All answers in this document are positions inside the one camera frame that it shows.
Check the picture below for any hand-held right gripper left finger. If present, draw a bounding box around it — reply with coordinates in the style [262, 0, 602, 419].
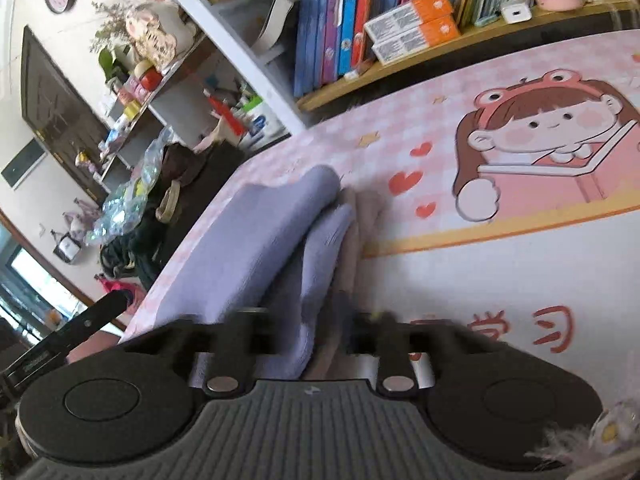
[122, 309, 274, 396]

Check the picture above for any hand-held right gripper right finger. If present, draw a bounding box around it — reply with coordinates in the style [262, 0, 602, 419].
[349, 311, 502, 396]

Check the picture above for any purple and mauve sweater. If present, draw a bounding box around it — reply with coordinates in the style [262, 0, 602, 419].
[122, 163, 387, 382]

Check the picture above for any pile of dark clothes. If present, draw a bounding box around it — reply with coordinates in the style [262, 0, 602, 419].
[144, 144, 247, 292]

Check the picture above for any hanging tote bag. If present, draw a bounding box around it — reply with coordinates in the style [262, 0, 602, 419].
[52, 231, 84, 264]

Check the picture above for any dark green cloth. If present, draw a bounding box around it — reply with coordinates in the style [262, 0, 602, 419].
[99, 214, 167, 287]

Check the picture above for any hanging plush toy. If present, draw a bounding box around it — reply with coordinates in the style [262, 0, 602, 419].
[61, 196, 102, 239]

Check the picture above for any pink checked cartoon desk mat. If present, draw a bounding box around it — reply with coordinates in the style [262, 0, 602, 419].
[119, 29, 640, 412]

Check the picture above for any clear bubble wrap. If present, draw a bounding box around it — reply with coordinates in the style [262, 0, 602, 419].
[84, 126, 174, 247]

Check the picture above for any beige wristwatch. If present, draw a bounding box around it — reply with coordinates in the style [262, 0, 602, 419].
[154, 179, 183, 223]

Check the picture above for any small blackboard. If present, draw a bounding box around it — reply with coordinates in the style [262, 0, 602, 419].
[0, 137, 49, 192]

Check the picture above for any fluffy daisy charm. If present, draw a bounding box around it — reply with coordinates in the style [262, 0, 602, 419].
[524, 399, 640, 467]

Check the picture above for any dark wooden door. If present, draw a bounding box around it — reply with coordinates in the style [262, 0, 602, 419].
[19, 24, 112, 207]

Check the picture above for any green and white jar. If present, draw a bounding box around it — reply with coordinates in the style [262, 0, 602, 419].
[239, 94, 269, 137]

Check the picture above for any red tassel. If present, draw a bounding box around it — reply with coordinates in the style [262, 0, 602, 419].
[203, 88, 249, 137]

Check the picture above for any wooden and white bookshelf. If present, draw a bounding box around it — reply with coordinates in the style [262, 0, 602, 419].
[96, 0, 640, 137]

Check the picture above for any green leafy plant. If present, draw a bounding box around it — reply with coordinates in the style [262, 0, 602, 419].
[97, 47, 132, 84]

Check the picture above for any rabbit paper decoration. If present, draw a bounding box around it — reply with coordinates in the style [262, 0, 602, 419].
[124, 4, 179, 74]

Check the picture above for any dried flower bunch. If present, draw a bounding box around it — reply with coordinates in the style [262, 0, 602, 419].
[89, 1, 134, 54]

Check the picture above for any row of colourful books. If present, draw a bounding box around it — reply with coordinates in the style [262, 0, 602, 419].
[292, 0, 527, 99]

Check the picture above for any thick black book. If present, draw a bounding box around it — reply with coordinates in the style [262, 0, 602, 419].
[256, 0, 299, 52]

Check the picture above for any white charger plug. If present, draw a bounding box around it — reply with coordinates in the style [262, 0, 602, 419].
[501, 2, 532, 26]

